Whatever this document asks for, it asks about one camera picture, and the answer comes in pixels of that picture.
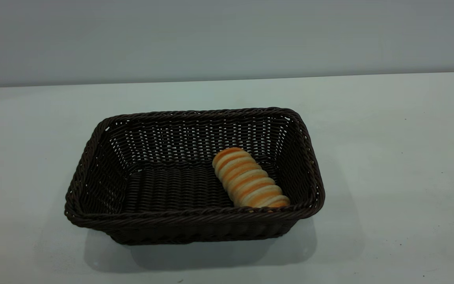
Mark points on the striped orange bread roll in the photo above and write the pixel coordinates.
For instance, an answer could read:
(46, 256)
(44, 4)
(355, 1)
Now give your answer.
(246, 181)

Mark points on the dark brown woven basket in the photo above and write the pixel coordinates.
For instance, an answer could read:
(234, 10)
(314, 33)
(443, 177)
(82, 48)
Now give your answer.
(164, 189)

